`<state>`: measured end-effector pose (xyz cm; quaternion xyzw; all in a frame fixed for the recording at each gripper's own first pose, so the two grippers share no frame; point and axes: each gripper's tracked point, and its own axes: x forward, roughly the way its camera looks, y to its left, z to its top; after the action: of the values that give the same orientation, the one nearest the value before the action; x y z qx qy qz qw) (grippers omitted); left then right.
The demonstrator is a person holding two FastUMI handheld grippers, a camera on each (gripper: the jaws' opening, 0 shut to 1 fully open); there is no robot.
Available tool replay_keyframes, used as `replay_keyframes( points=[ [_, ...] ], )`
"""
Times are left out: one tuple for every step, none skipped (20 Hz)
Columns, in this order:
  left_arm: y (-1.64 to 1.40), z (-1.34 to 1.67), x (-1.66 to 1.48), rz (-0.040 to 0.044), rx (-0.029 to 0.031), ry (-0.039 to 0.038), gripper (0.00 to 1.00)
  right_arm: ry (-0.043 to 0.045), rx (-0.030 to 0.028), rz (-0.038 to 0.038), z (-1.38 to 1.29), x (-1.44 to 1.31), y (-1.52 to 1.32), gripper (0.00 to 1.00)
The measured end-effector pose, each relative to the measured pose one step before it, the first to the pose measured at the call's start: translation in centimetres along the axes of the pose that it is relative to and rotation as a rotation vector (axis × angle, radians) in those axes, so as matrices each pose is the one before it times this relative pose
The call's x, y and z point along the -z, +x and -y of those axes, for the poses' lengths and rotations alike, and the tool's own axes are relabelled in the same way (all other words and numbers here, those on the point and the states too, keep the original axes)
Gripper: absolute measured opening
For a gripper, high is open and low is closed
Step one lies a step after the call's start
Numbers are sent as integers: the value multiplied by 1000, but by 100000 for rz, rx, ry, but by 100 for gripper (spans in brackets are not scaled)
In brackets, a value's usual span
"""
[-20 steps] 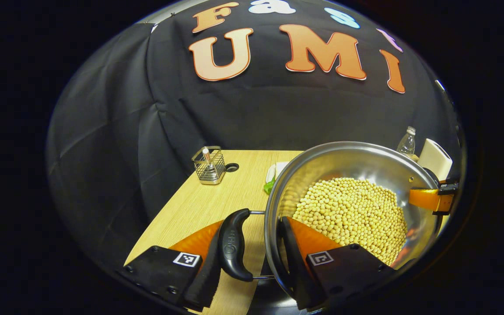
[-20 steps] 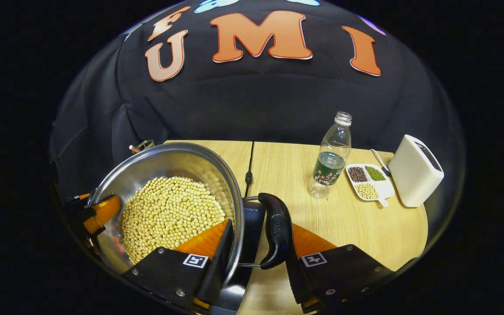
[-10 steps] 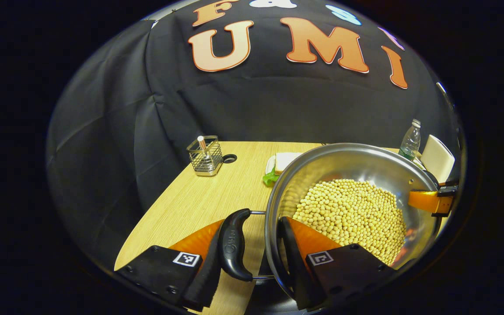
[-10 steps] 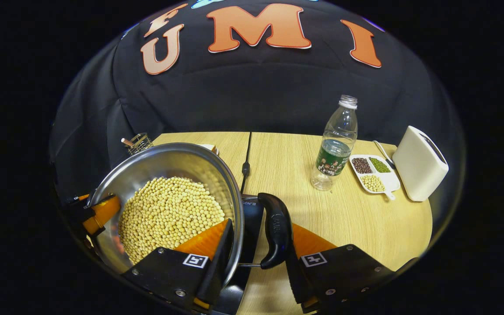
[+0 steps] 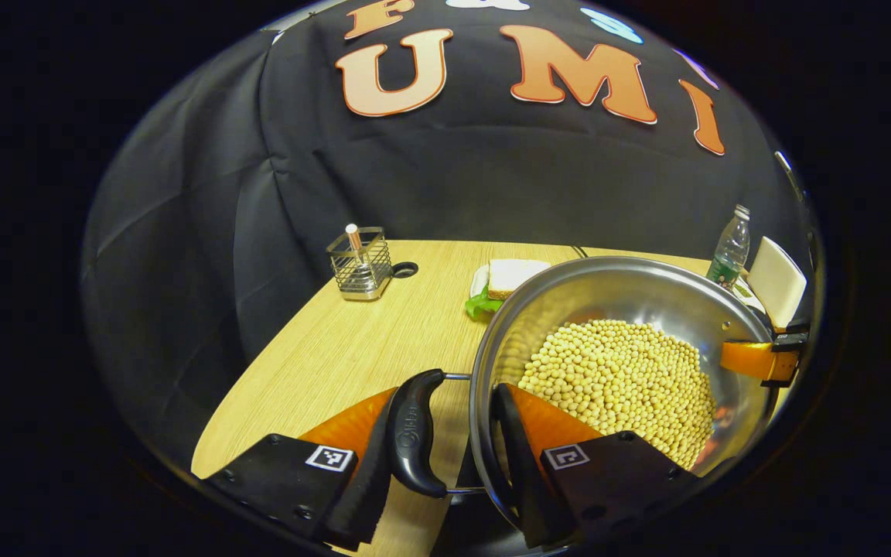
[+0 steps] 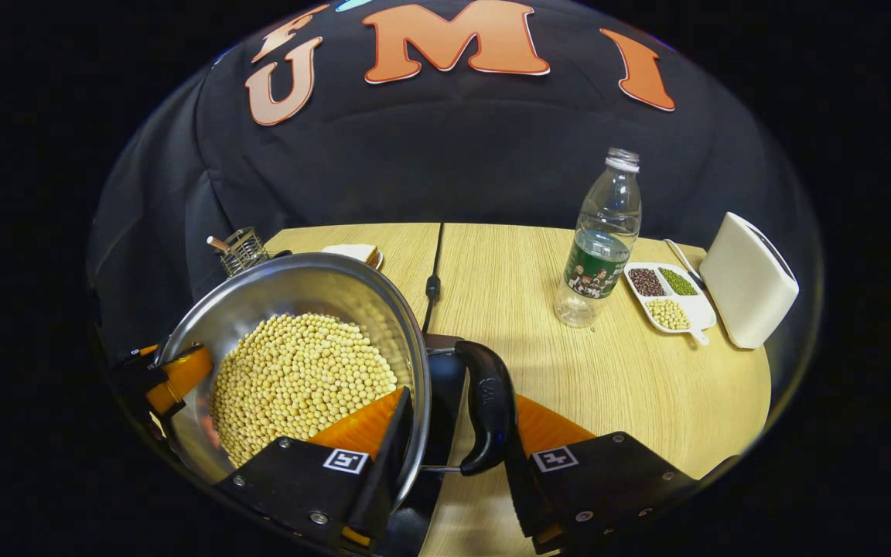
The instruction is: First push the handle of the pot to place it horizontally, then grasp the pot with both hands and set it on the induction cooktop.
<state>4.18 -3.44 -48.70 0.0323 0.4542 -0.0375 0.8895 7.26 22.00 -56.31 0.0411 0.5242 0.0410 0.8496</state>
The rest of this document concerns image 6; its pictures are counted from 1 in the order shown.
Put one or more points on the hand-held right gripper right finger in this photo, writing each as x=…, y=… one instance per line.
x=616, y=480

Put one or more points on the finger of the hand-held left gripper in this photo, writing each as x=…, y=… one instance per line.
x=179, y=375

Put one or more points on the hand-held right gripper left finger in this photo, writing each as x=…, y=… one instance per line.
x=372, y=483

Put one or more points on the stainless steel pot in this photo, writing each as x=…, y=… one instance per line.
x=298, y=286

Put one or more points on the pile of soybeans in pot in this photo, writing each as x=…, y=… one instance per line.
x=302, y=383

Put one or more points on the small pile of soybeans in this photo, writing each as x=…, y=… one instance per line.
x=668, y=314

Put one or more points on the white divided dish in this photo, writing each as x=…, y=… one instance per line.
x=701, y=309

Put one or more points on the pile of dark red beans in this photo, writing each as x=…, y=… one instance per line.
x=646, y=282

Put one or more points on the pile of green mung beans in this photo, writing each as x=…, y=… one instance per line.
x=678, y=281

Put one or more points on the sandwich with lettuce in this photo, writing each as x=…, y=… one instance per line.
x=350, y=253

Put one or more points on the clear plastic water bottle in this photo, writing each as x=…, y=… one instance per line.
x=600, y=255

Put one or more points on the white toaster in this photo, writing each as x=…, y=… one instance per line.
x=747, y=286

